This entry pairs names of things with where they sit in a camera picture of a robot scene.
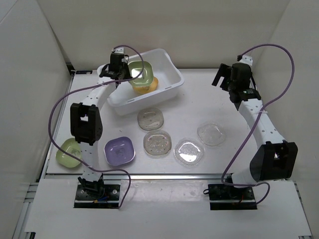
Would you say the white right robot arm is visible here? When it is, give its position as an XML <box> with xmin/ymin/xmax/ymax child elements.
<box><xmin>212</xmin><ymin>63</ymin><xmax>298</xmax><ymax>199</ymax></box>

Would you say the purple square plate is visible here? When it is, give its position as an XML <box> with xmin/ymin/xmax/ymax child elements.
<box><xmin>104</xmin><ymin>136</ymin><xmax>136</xmax><ymax>166</ymax></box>

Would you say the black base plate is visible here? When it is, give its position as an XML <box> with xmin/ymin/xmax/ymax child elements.
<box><xmin>203</xmin><ymin>184</ymin><xmax>257</xmax><ymax>211</ymax></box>
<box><xmin>74</xmin><ymin>184</ymin><xmax>121</xmax><ymax>209</ymax></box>

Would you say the clear plate with dots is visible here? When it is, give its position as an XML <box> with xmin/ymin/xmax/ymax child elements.
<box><xmin>143</xmin><ymin>130</ymin><xmax>172</xmax><ymax>157</ymax></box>

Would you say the white plastic bin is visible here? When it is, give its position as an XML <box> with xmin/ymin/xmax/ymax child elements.
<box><xmin>107</xmin><ymin>48</ymin><xmax>184</xmax><ymax>116</ymax></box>

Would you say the clear textured plate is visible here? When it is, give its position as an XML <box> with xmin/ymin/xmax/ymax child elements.
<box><xmin>173</xmin><ymin>138</ymin><xmax>205</xmax><ymax>168</ymax></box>
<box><xmin>197</xmin><ymin>121</ymin><xmax>226</xmax><ymax>146</ymax></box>

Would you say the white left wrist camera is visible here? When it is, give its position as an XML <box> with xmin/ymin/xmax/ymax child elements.
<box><xmin>112</xmin><ymin>46</ymin><xmax>125</xmax><ymax>55</ymax></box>

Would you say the light green square plate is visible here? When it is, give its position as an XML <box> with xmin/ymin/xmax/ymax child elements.
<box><xmin>128</xmin><ymin>61</ymin><xmax>154</xmax><ymax>87</ymax></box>

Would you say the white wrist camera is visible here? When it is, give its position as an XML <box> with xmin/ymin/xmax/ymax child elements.
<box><xmin>237</xmin><ymin>55</ymin><xmax>253</xmax><ymax>66</ymax></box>
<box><xmin>112</xmin><ymin>46</ymin><xmax>125</xmax><ymax>55</ymax></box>

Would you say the clear textured plate front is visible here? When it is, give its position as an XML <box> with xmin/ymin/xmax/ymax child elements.
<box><xmin>173</xmin><ymin>138</ymin><xmax>205</xmax><ymax>168</ymax></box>

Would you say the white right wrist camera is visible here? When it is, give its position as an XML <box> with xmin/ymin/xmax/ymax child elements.
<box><xmin>237</xmin><ymin>55</ymin><xmax>253</xmax><ymax>66</ymax></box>

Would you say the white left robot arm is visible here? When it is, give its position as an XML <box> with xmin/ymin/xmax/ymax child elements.
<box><xmin>70</xmin><ymin>49</ymin><xmax>131</xmax><ymax>199</ymax></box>

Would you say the yellow square plate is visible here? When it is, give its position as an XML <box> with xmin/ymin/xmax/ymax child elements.
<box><xmin>133</xmin><ymin>77</ymin><xmax>159</xmax><ymax>95</ymax></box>

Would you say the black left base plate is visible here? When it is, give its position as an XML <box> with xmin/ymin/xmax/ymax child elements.
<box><xmin>74</xmin><ymin>184</ymin><xmax>121</xmax><ymax>209</ymax></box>

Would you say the clear plate with slots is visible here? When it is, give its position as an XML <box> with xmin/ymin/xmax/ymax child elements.
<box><xmin>137</xmin><ymin>108</ymin><xmax>164</xmax><ymax>131</ymax></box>

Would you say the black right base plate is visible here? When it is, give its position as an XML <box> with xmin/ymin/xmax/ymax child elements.
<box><xmin>203</xmin><ymin>184</ymin><xmax>257</xmax><ymax>211</ymax></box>

